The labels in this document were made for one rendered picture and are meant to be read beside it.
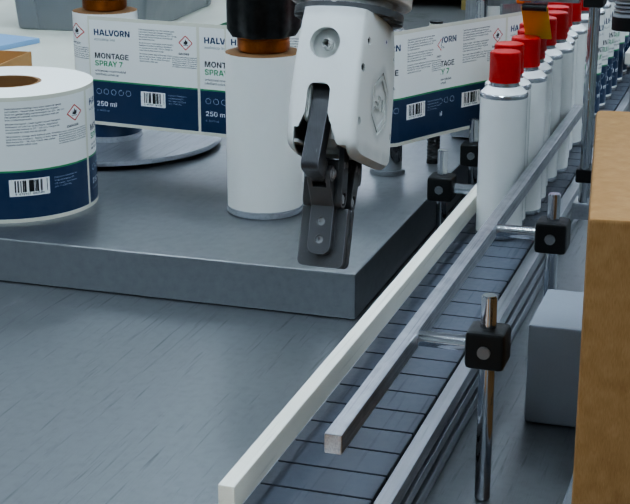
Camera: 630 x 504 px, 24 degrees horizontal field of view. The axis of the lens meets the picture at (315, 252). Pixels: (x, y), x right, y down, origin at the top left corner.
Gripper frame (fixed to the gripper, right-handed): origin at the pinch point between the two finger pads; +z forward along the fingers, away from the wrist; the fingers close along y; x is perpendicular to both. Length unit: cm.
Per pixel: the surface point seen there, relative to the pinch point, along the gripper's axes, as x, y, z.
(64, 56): 121, 191, -42
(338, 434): -4.0, -6.0, 12.5
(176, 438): 17.1, 19.8, 17.2
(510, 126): -1, 59, -16
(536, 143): -2, 71, -16
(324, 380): 3.0, 13.8, 10.5
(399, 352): -4.1, 7.9, 7.4
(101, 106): 59, 84, -18
